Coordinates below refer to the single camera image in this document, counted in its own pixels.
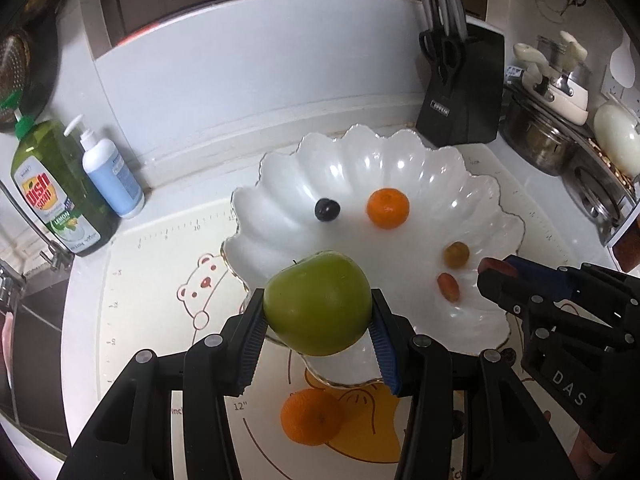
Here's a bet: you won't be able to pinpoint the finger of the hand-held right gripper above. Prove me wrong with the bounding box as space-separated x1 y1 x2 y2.
476 270 632 347
502 255 640 331

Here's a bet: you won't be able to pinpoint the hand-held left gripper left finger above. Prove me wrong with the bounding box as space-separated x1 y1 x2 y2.
57 287 268 480

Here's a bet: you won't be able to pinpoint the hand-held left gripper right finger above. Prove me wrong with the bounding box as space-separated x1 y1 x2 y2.
370 288 571 480

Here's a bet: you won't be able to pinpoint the red date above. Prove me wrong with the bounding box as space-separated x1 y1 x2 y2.
437 272 461 303
477 257 521 279

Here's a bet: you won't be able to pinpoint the green grape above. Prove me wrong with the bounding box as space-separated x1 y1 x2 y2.
444 241 471 268

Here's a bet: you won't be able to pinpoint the green apple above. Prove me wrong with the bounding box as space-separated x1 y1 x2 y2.
263 251 373 357

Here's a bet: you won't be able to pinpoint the white scalloped glass bowl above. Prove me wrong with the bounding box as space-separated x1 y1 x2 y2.
221 125 525 388

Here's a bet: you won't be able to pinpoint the small orange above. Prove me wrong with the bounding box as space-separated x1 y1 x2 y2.
366 187 411 230

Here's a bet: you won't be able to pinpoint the small dark grape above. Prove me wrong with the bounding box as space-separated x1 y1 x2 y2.
314 198 341 222

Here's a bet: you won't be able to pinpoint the person's right hand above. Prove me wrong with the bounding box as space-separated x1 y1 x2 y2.
542 409 617 480

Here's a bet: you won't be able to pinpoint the red sauce jar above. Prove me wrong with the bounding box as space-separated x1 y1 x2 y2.
614 232 640 272

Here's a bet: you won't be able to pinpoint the large orange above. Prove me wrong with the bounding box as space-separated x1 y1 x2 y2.
280 388 344 447

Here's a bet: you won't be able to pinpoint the white kitchen rack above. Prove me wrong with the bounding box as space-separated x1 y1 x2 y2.
565 125 640 247

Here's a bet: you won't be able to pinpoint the steel pot lid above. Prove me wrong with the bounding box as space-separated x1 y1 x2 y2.
572 162 626 221

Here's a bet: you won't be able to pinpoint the bear print silicone mat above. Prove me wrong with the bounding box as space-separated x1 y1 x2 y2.
100 145 616 480

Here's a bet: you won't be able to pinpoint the steel cooking pot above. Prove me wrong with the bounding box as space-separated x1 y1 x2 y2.
501 92 581 177

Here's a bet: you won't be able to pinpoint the black knife block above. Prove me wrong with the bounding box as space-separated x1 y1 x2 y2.
416 22 506 145

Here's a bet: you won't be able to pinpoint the steel sink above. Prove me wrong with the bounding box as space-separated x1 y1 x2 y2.
0 280 71 461

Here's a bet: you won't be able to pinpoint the white blue pump bottle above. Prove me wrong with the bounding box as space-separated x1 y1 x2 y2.
64 115 146 219

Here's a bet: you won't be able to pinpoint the steel kitchen faucet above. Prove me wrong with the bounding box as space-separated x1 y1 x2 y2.
0 180 73 271

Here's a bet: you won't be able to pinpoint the white rice spoon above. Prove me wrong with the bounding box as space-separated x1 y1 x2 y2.
610 35 640 89

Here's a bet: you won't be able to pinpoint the green dish soap bottle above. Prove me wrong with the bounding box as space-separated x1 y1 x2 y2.
0 91 121 258

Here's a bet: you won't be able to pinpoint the pink plastic drainer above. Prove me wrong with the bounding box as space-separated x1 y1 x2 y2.
0 310 16 356

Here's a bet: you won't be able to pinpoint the chrome tap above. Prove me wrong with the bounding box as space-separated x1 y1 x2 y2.
0 260 26 311

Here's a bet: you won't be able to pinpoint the round colander pan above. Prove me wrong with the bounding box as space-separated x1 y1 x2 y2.
0 7 62 133

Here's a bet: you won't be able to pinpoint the black handled scissors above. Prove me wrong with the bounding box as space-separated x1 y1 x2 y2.
419 30 463 84

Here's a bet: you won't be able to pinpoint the dark wooden window frame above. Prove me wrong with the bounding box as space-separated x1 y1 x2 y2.
80 0 488 61

